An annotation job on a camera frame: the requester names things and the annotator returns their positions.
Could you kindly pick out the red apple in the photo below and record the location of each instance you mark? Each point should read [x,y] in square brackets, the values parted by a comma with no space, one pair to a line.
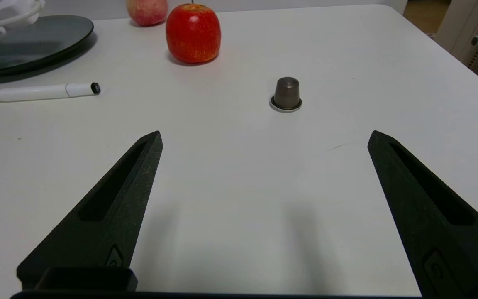
[193,35]

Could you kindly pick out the white marker pen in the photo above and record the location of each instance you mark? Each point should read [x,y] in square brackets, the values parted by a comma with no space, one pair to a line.
[35,92]

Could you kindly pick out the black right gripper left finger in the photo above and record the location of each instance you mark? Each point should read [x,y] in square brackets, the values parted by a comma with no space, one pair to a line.
[110,216]

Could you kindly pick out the white side desk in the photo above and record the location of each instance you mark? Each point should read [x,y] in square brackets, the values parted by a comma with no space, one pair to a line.
[467,37]

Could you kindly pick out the gray round plate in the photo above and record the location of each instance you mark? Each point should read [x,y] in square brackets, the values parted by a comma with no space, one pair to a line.
[35,41]

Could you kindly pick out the brown coffee capsule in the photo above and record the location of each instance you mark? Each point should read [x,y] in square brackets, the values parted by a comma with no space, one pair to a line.
[286,94]

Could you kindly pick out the pink peach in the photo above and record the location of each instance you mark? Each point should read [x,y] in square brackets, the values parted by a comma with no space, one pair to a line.
[147,11]

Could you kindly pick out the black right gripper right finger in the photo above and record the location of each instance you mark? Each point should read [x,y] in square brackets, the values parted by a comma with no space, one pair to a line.
[442,224]

